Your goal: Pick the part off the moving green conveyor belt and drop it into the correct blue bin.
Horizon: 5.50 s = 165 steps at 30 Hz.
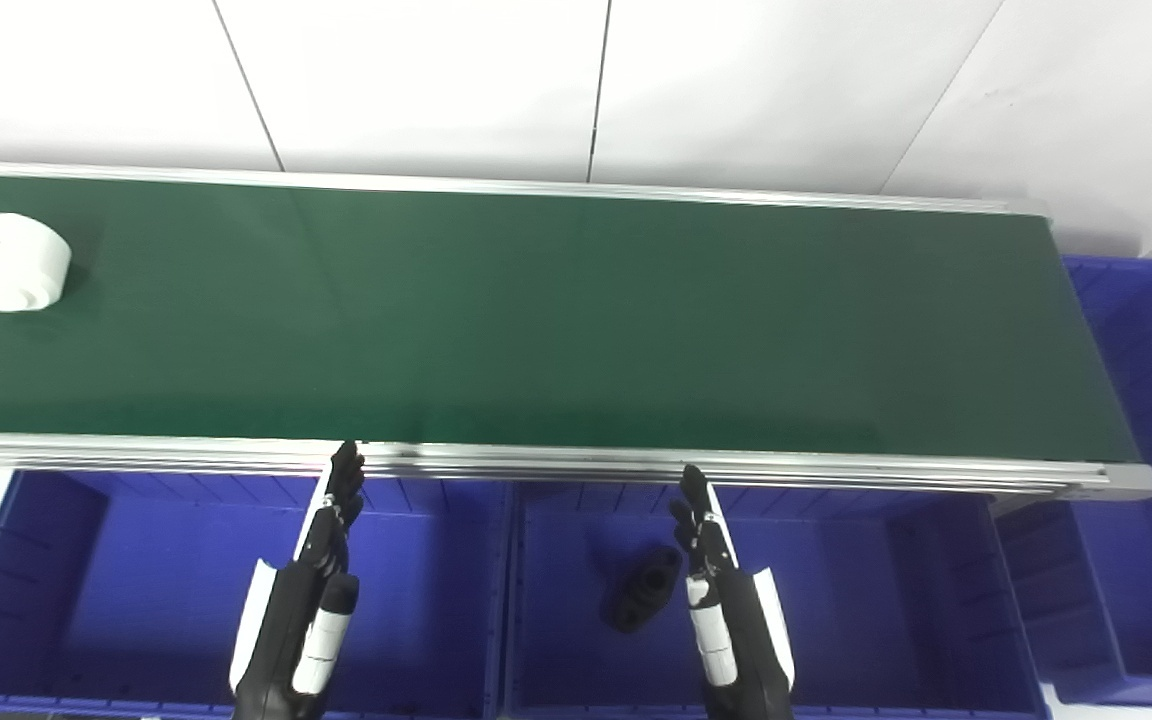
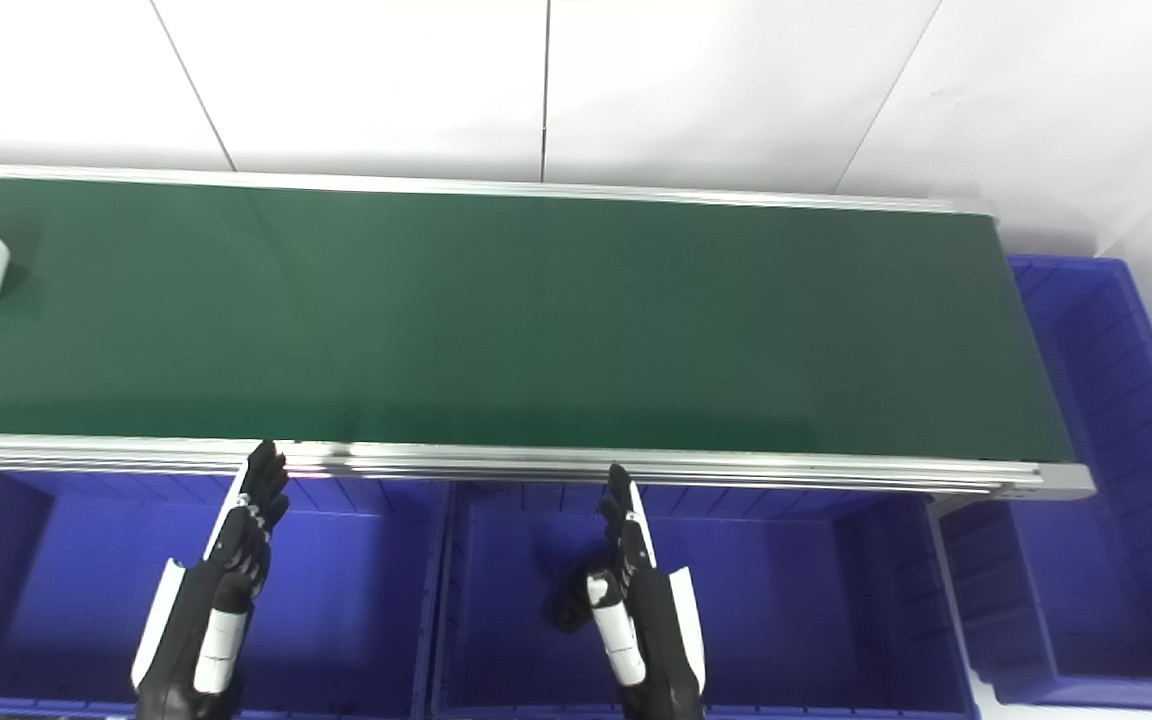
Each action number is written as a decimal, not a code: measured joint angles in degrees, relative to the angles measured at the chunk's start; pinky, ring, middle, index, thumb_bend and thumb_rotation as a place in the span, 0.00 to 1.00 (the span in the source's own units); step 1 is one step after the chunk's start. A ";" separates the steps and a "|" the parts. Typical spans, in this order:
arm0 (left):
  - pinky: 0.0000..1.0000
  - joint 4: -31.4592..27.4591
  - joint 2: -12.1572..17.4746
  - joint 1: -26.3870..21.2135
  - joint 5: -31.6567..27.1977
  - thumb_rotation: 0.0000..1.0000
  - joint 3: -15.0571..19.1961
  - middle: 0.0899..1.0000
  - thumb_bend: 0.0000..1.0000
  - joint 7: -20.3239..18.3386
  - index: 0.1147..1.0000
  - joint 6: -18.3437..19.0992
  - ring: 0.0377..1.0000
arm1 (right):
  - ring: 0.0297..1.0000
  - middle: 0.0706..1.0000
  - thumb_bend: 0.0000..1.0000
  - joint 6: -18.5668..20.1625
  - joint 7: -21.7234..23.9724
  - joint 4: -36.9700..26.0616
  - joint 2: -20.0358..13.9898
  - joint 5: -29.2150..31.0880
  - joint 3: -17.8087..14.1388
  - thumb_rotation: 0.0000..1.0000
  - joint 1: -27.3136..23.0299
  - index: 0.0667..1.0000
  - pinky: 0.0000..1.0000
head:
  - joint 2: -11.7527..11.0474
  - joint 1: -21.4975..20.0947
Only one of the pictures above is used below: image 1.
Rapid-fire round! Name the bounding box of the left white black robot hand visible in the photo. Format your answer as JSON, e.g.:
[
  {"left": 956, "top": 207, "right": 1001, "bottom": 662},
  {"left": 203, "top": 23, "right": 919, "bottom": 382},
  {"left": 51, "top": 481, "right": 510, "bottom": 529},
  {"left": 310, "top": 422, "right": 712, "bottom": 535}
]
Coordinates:
[{"left": 229, "top": 440, "right": 367, "bottom": 720}]

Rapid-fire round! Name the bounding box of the blue plastic bin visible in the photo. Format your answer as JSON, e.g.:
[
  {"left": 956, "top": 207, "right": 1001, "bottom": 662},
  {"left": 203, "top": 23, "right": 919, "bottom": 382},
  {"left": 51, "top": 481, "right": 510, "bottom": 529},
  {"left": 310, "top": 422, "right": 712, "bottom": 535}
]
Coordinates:
[
  {"left": 0, "top": 470, "right": 517, "bottom": 720},
  {"left": 996, "top": 257, "right": 1152, "bottom": 709},
  {"left": 502, "top": 480, "right": 1052, "bottom": 720}
]

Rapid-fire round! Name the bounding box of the green conveyor belt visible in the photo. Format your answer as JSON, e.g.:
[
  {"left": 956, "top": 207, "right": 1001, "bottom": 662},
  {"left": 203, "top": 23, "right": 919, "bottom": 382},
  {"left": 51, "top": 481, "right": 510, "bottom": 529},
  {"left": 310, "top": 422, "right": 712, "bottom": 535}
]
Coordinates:
[
  {"left": 0, "top": 160, "right": 1152, "bottom": 504},
  {"left": 0, "top": 172, "right": 1142, "bottom": 464}
]

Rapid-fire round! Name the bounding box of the black plastic part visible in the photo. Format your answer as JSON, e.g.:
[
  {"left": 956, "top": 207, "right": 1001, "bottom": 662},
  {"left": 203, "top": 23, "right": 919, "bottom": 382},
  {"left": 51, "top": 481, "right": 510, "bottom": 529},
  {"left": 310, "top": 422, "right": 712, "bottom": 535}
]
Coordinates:
[{"left": 600, "top": 546, "right": 684, "bottom": 634}]

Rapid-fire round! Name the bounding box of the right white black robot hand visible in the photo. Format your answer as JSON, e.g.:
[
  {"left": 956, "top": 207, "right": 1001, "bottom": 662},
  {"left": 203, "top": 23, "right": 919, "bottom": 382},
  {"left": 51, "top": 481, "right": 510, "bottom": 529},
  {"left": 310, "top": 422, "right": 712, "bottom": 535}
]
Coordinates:
[{"left": 669, "top": 464, "right": 797, "bottom": 720}]

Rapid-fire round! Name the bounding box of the white round plastic part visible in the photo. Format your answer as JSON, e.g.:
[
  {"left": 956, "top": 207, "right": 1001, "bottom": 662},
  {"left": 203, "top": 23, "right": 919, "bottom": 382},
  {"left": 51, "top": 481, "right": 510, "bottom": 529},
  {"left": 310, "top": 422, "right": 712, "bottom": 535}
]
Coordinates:
[{"left": 0, "top": 212, "right": 73, "bottom": 313}]

